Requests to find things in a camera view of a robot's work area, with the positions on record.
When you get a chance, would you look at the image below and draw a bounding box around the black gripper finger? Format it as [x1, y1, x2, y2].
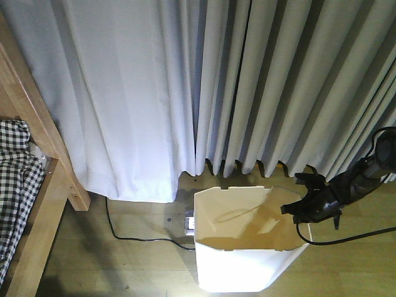
[295, 173, 326, 198]
[280, 201, 308, 223]

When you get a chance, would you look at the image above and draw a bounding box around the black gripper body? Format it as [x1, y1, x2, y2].
[304, 187, 342, 230]

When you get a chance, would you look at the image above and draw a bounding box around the white plastic trash bin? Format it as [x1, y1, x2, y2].
[194, 186, 308, 293]

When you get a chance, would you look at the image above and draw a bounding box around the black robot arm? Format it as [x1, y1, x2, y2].
[280, 127, 395, 230]

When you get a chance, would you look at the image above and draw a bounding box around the floor power socket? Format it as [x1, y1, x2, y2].
[184, 210, 195, 236]

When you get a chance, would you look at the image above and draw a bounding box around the white pleated curtain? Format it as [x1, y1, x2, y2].
[1, 1, 395, 203]

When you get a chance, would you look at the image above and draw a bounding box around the black white checkered bedding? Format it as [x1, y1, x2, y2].
[1, 119, 45, 282]

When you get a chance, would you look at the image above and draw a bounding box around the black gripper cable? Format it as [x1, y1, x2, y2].
[296, 221, 396, 246]

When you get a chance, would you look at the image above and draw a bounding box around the black power cord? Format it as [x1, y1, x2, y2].
[105, 196, 196, 251]

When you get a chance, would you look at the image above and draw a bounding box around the wooden bed frame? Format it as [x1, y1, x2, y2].
[1, 19, 90, 296]

